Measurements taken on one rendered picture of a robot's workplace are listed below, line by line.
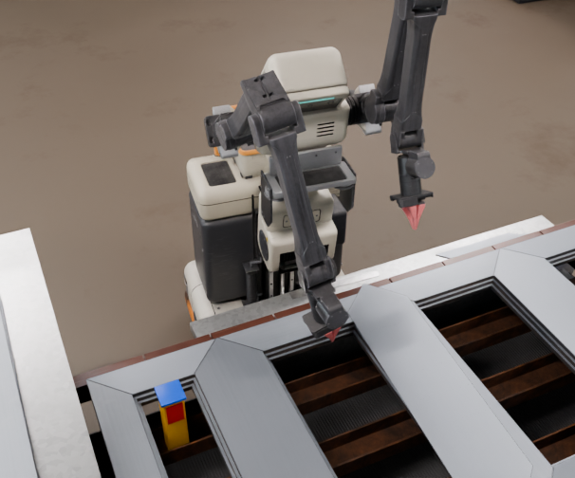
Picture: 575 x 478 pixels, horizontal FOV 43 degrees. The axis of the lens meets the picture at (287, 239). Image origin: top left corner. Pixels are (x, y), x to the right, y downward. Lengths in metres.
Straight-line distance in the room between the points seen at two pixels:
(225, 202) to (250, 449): 1.05
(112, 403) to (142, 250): 1.80
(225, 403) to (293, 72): 0.87
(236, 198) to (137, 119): 2.15
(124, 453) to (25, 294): 0.44
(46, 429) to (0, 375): 0.17
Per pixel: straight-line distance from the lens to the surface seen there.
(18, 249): 1.93
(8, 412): 1.54
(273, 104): 1.55
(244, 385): 1.78
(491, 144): 4.41
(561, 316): 2.07
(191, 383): 1.82
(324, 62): 2.00
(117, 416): 1.76
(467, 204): 3.87
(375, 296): 2.00
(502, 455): 1.73
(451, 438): 1.73
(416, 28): 1.81
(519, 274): 2.16
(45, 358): 1.64
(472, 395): 1.81
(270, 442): 1.68
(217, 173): 2.54
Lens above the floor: 2.22
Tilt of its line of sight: 39 degrees down
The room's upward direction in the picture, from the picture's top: 1 degrees clockwise
